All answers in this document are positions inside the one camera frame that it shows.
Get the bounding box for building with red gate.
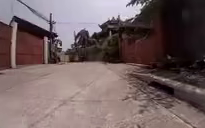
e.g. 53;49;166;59
0;15;59;70

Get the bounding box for red wall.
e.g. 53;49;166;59
119;19;166;65

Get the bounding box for grey concrete road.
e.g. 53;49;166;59
0;61;205;128

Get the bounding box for building with tiled roof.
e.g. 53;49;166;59
98;14;152;38

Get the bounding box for grey wall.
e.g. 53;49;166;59
59;46;105;63

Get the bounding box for grey concrete kerb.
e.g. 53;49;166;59
129;71;205;116

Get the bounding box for dirt verge with debris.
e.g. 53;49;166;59
125;63;205;91

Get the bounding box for utility pole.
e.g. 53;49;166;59
48;12;55;63

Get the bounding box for dark mass of trees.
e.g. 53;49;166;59
101;0;205;69

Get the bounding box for overhead wires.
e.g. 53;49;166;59
15;0;101;26

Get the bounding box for dark leafy tree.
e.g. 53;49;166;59
72;28;92;50

